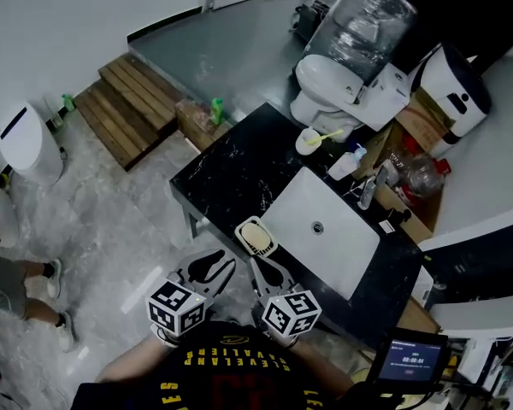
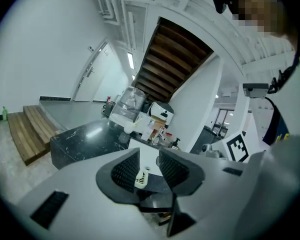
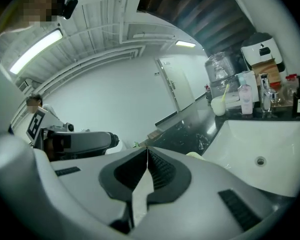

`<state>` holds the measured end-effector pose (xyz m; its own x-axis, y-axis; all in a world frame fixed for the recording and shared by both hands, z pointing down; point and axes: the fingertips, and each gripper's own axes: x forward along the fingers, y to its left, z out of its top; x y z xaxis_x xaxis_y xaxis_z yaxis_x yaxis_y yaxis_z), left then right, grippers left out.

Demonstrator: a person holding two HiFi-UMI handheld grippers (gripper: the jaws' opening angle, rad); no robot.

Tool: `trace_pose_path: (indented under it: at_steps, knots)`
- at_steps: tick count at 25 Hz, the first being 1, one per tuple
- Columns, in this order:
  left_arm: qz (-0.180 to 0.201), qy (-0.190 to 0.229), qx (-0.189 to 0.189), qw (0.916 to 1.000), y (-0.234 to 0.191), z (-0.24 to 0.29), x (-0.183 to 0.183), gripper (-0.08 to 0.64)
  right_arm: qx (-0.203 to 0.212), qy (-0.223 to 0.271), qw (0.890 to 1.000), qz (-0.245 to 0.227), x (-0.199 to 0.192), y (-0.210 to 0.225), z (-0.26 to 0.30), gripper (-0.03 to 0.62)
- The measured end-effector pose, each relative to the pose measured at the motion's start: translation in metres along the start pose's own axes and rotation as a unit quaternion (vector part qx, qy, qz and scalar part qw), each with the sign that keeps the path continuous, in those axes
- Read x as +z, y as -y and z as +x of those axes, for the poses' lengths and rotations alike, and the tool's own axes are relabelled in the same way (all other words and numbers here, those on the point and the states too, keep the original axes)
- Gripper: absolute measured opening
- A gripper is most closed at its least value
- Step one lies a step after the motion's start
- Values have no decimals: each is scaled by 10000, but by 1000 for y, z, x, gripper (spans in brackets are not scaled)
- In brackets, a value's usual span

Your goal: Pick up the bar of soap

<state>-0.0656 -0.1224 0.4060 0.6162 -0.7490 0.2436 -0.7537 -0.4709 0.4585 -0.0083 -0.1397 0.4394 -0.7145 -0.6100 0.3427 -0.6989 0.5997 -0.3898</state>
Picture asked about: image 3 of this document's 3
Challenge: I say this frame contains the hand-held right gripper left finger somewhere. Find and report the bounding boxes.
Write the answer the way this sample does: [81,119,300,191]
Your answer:
[49,145,150,235]

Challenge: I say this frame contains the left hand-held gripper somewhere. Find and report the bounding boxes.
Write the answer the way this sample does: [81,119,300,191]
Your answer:
[26,108,120,161]

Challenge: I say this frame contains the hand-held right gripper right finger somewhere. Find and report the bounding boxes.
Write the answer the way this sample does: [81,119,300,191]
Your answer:
[133,145,300,240]

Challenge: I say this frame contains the black marble vanity counter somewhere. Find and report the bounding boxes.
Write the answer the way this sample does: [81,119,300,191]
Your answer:
[146,93,300,210]

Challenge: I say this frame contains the white rectangular sink basin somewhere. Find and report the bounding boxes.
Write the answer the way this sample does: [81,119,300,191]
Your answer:
[201,118,300,198]

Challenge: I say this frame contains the wooden slatted step platform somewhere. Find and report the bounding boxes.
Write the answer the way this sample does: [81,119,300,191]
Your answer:
[146,130,164,142]

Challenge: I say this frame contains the white cup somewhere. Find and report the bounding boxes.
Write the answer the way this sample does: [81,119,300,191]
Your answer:
[210,96,227,117]

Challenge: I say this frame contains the white box appliance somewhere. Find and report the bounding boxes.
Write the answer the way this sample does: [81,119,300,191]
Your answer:
[224,70,260,110]

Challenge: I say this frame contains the yellow toothbrush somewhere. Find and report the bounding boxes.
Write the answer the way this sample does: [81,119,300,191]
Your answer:
[222,84,231,103]

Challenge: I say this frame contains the pink lotion bottle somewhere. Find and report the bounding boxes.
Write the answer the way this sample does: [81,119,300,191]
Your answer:
[236,73,254,116]

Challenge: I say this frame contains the white door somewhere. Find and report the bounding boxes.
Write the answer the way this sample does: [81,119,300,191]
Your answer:
[155,56,197,114]

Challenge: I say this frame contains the long ceiling light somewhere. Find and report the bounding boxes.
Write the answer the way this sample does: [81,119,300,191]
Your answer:
[9,28,64,75]

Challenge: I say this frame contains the chrome faucet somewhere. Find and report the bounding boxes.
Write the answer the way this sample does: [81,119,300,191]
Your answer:
[259,73,279,114]

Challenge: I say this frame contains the plastic-wrapped grey appliance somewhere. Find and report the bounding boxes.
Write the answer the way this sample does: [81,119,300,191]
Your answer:
[204,51,238,100]

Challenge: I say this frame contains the small brown cardboard box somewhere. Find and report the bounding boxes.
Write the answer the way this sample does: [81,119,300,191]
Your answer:
[250,58,283,85]

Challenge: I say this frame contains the small ceiling light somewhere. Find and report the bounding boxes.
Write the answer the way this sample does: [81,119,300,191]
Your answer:
[174,39,197,49]

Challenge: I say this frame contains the white and black dispenser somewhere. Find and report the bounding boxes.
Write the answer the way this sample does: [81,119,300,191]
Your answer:
[240,32,286,73]

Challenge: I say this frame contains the person's head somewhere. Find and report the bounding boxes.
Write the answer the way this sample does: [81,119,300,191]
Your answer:
[0,0,66,34]

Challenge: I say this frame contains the black head-mounted camera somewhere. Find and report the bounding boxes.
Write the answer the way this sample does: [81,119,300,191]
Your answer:
[61,0,79,20]

